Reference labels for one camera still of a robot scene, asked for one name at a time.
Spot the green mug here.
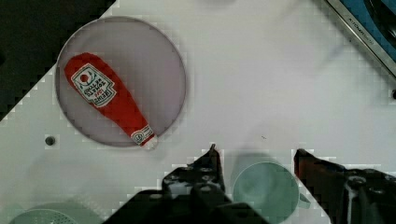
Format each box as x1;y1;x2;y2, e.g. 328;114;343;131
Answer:
233;161;311;224

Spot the red plush ketchup bottle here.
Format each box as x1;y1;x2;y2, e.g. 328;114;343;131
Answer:
64;52;158;150

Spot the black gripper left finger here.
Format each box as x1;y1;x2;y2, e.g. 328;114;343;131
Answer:
162;144;225;202

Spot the green colander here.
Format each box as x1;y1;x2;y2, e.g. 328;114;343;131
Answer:
8;203;104;224

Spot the silver toaster oven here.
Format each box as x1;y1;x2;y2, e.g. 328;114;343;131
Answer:
321;0;396;78

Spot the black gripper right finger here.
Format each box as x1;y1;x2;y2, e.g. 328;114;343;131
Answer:
293;148;396;224

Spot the grey round plate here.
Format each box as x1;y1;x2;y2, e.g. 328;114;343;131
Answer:
55;16;188;147

